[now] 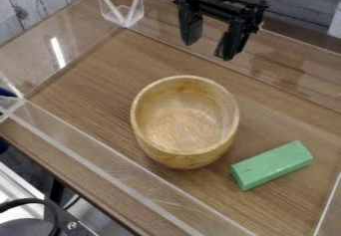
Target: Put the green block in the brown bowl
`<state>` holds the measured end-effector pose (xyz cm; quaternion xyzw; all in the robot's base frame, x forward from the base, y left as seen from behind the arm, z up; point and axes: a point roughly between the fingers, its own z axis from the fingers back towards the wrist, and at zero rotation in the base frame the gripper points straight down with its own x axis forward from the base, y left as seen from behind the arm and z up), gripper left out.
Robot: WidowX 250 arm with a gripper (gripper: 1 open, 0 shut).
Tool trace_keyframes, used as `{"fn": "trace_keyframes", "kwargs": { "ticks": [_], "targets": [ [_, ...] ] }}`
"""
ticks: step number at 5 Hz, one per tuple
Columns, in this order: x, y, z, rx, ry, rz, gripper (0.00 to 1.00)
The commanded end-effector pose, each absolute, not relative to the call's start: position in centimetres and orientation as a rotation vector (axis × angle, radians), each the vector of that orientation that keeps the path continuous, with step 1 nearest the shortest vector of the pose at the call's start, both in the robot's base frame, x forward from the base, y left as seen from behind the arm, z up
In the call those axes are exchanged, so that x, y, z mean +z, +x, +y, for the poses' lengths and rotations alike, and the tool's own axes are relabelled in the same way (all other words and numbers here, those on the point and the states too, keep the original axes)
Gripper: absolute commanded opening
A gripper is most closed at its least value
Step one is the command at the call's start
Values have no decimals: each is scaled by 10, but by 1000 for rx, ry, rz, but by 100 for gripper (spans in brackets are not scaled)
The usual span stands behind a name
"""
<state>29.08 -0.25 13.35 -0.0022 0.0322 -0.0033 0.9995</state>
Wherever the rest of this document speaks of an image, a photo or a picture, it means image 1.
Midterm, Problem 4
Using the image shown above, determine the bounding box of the blue object at edge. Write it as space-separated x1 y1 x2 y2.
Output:
0 87 15 98

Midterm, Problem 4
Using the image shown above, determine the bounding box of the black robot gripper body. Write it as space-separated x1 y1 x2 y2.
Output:
173 0 268 33

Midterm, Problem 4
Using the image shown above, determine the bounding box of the clear acrylic corner bracket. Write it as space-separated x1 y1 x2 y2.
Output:
98 0 144 28

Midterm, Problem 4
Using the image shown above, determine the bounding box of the clear acrylic tray wall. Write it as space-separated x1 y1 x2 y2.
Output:
0 0 341 236

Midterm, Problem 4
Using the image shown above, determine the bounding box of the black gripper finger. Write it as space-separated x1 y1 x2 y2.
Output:
177 0 201 46
213 18 249 61

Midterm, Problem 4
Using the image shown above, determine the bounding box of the brown wooden bowl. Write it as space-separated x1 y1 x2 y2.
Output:
130 75 239 169

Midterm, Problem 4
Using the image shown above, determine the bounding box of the green rectangular block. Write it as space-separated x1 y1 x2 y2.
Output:
229 140 312 191

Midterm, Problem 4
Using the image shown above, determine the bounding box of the black cable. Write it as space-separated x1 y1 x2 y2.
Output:
0 197 61 236

